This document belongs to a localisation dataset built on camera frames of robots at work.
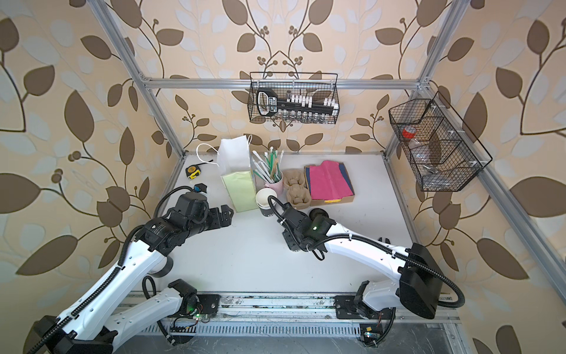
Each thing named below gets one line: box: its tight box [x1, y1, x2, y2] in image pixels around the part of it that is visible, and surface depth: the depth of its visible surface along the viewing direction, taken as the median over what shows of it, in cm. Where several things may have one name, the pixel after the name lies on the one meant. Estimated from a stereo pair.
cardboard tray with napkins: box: [303, 160, 356, 207], surface depth 104 cm
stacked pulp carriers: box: [282, 168, 312, 211], surface depth 101 cm
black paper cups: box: [255, 187, 278, 217], surface depth 93 cm
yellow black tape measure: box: [184, 159, 214, 180], surface depth 113 cm
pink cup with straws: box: [252, 146, 285, 196], surface depth 96 cm
